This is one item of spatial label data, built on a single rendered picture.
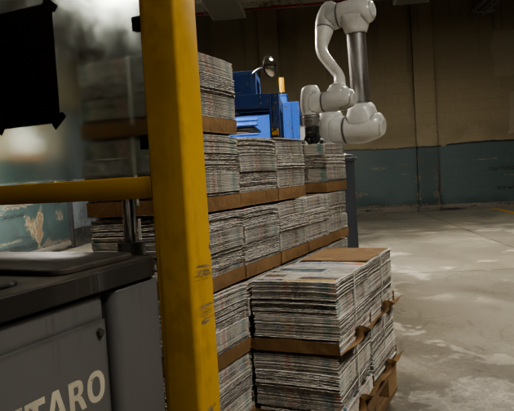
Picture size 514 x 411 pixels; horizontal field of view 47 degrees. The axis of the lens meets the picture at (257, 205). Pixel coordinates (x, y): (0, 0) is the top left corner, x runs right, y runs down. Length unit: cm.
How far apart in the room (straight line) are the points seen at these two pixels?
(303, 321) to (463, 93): 1080
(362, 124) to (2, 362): 258
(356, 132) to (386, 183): 886
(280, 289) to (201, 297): 62
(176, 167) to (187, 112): 12
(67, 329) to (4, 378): 14
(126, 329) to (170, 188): 31
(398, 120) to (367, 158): 97
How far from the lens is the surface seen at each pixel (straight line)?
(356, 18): 329
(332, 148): 283
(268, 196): 205
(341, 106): 299
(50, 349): 100
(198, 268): 127
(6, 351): 95
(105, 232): 181
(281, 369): 194
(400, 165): 1212
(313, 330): 185
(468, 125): 1241
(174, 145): 125
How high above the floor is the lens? 94
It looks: 3 degrees down
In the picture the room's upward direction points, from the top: 3 degrees counter-clockwise
